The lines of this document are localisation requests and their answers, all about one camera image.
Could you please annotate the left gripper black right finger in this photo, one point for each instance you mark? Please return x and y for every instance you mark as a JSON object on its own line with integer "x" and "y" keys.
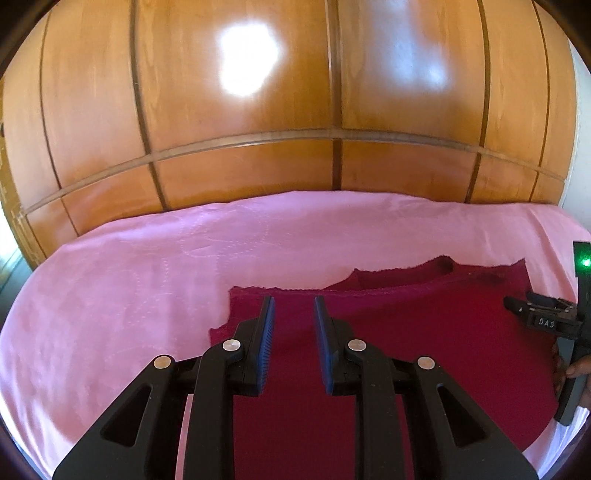
{"x": 413, "y": 420}

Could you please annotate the pink bed sheet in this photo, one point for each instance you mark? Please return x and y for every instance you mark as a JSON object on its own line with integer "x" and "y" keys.
{"x": 92, "y": 315}

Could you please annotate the dark red knit garment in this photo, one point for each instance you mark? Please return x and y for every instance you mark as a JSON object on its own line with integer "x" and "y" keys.
{"x": 450, "y": 312}

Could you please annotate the right hand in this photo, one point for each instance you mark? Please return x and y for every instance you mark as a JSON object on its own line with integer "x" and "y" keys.
{"x": 562, "y": 372}

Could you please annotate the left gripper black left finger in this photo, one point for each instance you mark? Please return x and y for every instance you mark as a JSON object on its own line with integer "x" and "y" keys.
{"x": 170, "y": 403}

